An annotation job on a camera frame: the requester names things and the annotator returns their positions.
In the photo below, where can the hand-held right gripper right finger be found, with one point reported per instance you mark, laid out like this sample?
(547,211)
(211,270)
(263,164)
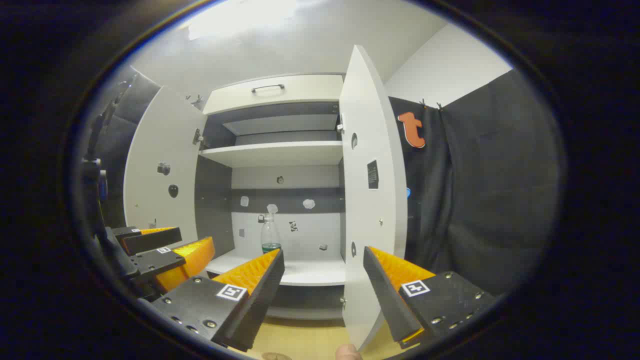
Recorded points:
(385,295)

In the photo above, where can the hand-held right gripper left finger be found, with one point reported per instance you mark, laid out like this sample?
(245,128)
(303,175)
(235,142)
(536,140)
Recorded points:
(260,300)

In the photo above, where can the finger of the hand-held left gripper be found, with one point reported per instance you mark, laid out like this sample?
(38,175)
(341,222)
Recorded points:
(160,261)
(150,241)

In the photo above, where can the white cabinet door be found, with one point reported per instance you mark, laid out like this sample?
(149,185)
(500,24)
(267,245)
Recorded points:
(372,230)
(160,200)

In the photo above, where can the clear plastic bottle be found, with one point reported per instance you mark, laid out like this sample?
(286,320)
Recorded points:
(270,235)

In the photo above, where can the white and grey cabinet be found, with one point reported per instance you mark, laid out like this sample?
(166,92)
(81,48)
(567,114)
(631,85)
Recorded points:
(215,200)

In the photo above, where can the metal door hinge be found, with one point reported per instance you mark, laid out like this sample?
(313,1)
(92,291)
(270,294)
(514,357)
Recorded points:
(198,136)
(341,127)

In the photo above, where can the wide white cabinet shelf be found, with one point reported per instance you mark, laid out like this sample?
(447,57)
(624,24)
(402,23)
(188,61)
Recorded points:
(280,152)

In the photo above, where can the white drawer front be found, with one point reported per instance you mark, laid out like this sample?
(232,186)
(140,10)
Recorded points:
(310,92)

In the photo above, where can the ceiling light panel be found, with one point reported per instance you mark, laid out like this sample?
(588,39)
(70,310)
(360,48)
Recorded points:
(240,15)

